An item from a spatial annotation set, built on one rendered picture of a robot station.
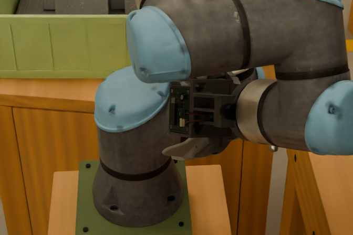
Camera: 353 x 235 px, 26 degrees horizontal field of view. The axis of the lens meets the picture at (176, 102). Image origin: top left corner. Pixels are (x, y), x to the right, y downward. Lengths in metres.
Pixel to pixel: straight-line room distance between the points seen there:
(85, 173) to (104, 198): 0.12
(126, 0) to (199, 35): 1.17
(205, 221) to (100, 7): 0.73
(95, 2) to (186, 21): 1.18
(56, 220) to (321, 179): 0.48
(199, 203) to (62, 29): 0.57
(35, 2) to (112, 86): 0.89
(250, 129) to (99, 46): 0.95
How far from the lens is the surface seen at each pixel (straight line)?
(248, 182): 1.84
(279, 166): 2.77
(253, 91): 0.84
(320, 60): 0.77
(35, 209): 2.02
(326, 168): 1.42
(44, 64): 1.80
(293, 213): 1.67
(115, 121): 1.13
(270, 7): 0.75
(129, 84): 1.15
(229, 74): 0.96
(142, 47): 0.72
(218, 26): 0.73
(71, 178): 1.46
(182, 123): 0.92
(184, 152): 1.01
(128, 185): 1.20
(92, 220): 1.26
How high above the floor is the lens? 1.83
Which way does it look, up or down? 37 degrees down
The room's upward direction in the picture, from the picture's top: straight up
